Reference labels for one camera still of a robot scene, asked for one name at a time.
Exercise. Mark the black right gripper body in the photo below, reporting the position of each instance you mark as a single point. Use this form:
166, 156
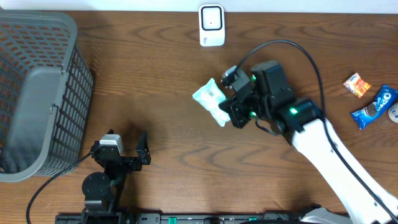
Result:
249, 107

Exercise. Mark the blue Oreo cookie pack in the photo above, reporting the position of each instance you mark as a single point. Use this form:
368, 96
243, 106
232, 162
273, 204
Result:
382, 101

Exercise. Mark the orange snack packet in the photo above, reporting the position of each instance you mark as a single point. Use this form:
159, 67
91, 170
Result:
357, 85

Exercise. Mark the grey plastic mesh basket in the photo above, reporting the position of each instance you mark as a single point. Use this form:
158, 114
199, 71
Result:
46, 92

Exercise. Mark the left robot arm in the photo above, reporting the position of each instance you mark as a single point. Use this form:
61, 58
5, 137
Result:
103, 190

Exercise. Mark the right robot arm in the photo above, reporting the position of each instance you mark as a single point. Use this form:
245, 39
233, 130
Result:
266, 95

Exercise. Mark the green lidded can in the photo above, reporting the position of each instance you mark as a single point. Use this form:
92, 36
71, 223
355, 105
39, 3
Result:
393, 113

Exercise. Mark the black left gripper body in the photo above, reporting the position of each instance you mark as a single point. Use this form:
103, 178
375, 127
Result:
128, 165

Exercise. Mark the white barcode scanner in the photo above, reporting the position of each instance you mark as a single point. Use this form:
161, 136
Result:
211, 25

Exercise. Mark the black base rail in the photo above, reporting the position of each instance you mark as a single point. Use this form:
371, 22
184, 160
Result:
319, 215

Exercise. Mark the light blue wipes pack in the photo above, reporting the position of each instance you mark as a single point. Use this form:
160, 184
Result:
210, 96

